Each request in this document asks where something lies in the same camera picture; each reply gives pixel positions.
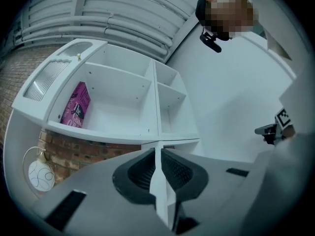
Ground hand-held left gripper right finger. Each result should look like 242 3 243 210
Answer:
160 147 255 236

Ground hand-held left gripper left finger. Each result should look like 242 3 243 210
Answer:
36 147 171 236

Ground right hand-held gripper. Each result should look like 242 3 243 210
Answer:
254 108 295 146

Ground person's right forearm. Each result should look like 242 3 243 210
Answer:
282 125 296 140

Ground person's white shirt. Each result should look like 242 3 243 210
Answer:
235 0 315 236

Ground pink book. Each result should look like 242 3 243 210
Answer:
60 81 92 129

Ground white shelf unit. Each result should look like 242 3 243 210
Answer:
11 38 202 157

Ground person's head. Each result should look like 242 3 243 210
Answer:
195 0 259 42

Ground white ribbed glass cabinet door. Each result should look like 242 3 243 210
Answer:
11 38 108 123

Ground white ceiling pipes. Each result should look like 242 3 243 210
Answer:
13 0 199 62

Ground white globe lamp gold ring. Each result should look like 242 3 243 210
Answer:
22 146 57 194

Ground black head-worn camera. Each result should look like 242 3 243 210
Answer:
199 31 222 54

